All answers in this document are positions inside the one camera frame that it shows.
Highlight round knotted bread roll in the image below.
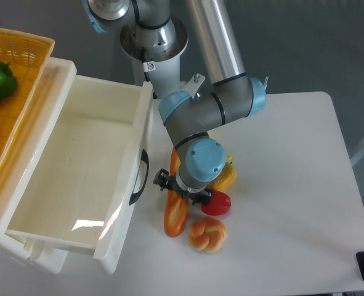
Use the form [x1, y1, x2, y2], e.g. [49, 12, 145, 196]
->
[188, 216, 228, 253]

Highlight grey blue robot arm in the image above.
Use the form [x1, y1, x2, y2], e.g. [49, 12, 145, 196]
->
[83, 1, 266, 205]

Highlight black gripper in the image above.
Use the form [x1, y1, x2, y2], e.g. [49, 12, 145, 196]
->
[153, 168, 213, 205]

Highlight yellow bell pepper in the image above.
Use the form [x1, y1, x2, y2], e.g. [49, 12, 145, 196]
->
[207, 155, 237, 191]

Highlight white plastic drawer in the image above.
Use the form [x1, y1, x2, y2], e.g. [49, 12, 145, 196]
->
[7, 76, 153, 274]

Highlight red bell pepper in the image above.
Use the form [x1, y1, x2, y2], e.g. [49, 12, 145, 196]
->
[201, 190, 232, 216]

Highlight long orange baguette bread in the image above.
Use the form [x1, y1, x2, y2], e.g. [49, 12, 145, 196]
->
[163, 147, 189, 238]

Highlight white plastic drawer cabinet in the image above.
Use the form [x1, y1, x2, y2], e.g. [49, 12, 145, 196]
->
[0, 57, 76, 274]

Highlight orange woven plastic basket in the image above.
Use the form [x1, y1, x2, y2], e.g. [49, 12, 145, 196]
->
[0, 28, 55, 171]

